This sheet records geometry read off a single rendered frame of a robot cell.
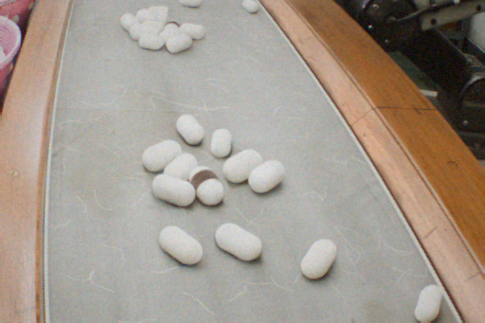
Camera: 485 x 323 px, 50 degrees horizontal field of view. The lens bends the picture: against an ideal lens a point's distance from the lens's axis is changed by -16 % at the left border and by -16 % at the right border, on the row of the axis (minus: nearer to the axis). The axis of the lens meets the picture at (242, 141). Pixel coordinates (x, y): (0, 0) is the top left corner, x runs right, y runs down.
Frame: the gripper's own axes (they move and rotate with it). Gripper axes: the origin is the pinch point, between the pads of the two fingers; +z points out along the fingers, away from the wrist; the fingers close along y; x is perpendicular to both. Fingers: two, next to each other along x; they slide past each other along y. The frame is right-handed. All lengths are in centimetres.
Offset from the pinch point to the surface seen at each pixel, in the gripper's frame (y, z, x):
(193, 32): 1.2, 14.1, 1.8
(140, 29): 1.4, 19.0, -3.0
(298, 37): 1.0, 3.6, 10.8
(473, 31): -179, -100, 169
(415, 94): 18.3, -4.0, 15.5
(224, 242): 38.9, 17.2, -0.4
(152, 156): 28.9, 19.8, -3.3
